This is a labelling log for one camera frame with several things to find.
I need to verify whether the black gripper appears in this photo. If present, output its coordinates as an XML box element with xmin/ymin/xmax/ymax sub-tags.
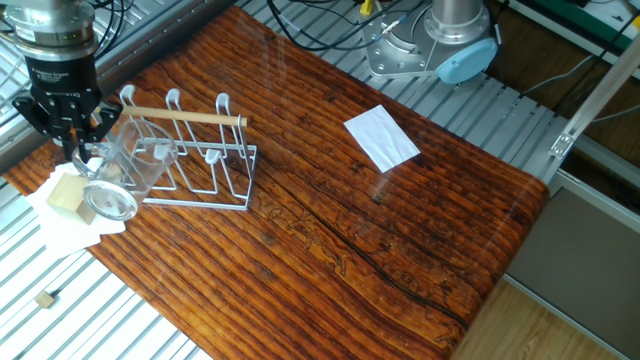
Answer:
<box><xmin>12</xmin><ymin>45</ymin><xmax>123</xmax><ymax>166</ymax></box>

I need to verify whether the clear glass cup with handle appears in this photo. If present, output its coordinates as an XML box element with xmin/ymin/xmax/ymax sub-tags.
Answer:
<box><xmin>78</xmin><ymin>120</ymin><xmax>176</xmax><ymax>223</ymax></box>

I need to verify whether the white wire cup rack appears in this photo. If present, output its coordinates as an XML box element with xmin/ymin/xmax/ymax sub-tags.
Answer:
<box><xmin>110</xmin><ymin>88</ymin><xmax>259</xmax><ymax>213</ymax></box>

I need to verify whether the large wooden block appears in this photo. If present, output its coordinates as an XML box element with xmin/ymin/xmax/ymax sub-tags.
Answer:
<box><xmin>45</xmin><ymin>172</ymin><xmax>101</xmax><ymax>219</ymax></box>

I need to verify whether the crumpled white paper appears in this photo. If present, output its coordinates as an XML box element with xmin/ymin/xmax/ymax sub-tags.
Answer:
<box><xmin>25</xmin><ymin>157</ymin><xmax>129</xmax><ymax>251</ymax></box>

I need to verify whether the flat white paper sheet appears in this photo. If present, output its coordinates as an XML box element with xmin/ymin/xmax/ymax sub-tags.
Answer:
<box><xmin>343</xmin><ymin>104</ymin><xmax>422</xmax><ymax>175</ymax></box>

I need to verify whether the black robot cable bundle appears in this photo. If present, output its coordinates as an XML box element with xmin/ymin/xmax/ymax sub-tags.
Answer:
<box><xmin>260</xmin><ymin>0</ymin><xmax>441</xmax><ymax>53</ymax></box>

